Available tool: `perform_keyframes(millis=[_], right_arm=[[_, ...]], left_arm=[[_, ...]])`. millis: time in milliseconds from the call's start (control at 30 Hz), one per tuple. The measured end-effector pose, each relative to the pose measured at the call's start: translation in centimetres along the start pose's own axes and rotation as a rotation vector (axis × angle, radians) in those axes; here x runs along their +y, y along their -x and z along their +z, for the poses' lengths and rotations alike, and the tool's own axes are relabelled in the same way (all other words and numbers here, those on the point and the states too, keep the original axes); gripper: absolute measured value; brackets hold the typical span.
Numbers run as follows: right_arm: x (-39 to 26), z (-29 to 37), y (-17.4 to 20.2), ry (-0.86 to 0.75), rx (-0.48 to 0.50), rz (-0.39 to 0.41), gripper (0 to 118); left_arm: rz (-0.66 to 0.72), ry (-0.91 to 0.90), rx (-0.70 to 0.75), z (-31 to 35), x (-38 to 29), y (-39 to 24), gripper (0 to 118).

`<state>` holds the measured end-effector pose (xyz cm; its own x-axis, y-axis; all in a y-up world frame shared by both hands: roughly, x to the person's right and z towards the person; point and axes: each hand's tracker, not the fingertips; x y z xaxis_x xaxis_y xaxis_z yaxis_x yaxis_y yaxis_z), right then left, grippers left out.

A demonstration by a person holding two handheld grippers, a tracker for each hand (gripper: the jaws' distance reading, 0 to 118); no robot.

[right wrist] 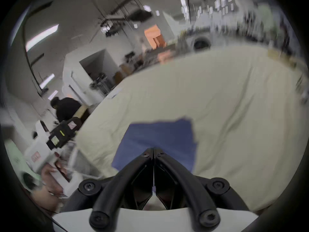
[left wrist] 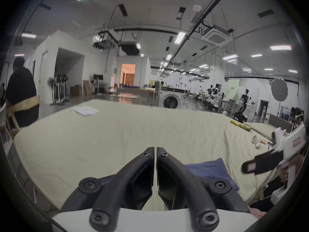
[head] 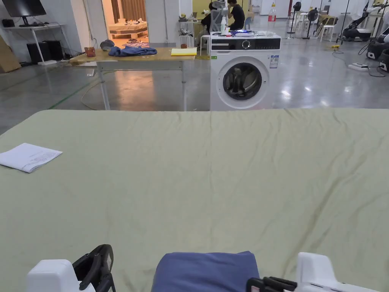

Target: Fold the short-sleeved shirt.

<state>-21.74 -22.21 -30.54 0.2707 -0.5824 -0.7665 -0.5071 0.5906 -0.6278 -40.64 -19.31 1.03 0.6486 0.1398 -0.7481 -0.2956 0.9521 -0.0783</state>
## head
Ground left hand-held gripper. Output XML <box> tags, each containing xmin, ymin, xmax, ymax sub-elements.
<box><xmin>25</xmin><ymin>244</ymin><xmax>117</xmax><ymax>292</ymax></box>

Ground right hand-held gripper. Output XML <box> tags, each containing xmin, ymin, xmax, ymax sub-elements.
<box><xmin>246</xmin><ymin>252</ymin><xmax>381</xmax><ymax>292</ymax></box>

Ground dark blue garment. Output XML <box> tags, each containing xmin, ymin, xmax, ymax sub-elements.
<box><xmin>151</xmin><ymin>251</ymin><xmax>261</xmax><ymax>292</ymax></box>

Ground white printed paper sheets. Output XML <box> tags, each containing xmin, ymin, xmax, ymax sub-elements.
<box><xmin>0</xmin><ymin>143</ymin><xmax>63</xmax><ymax>174</ymax></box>

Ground white washing machine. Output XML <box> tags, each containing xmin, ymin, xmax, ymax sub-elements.
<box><xmin>209</xmin><ymin>15</ymin><xmax>282</xmax><ymax>112</ymax></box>

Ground wooden folding table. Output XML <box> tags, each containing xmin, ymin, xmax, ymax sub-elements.
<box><xmin>69</xmin><ymin>39</ymin><xmax>198</xmax><ymax>111</ymax></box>

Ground black computer tower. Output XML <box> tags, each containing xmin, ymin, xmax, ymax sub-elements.
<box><xmin>27</xmin><ymin>40</ymin><xmax>65</xmax><ymax>65</ymax></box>

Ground brown cardboard sheet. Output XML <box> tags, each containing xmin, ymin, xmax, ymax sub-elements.
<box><xmin>0</xmin><ymin>35</ymin><xmax>22</xmax><ymax>74</ymax></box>

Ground show room bed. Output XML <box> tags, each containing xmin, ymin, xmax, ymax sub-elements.
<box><xmin>109</xmin><ymin>17</ymin><xmax>149</xmax><ymax>40</ymax></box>

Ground small white shelf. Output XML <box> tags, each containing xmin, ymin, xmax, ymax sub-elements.
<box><xmin>178</xmin><ymin>13</ymin><xmax>196</xmax><ymax>48</ymax></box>

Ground white and black robot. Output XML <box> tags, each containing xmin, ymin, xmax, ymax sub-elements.
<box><xmin>365</xmin><ymin>33</ymin><xmax>389</xmax><ymax>73</ymax></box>
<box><xmin>338</xmin><ymin>0</ymin><xmax>389</xmax><ymax>42</ymax></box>

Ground white stool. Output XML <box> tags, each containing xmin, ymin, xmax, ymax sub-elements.
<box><xmin>319</xmin><ymin>25</ymin><xmax>337</xmax><ymax>43</ymax></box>

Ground white desk with monitor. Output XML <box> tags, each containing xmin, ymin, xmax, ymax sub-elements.
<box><xmin>0</xmin><ymin>0</ymin><xmax>73</xmax><ymax>66</ymax></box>

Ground black standing fan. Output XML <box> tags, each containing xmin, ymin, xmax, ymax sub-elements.
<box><xmin>303</xmin><ymin>8</ymin><xmax>319</xmax><ymax>40</ymax></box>
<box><xmin>287</xmin><ymin>1</ymin><xmax>302</xmax><ymax>34</ymax></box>

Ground grey office chair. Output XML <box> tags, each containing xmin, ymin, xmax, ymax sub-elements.
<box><xmin>209</xmin><ymin>0</ymin><xmax>229</xmax><ymax>33</ymax></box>

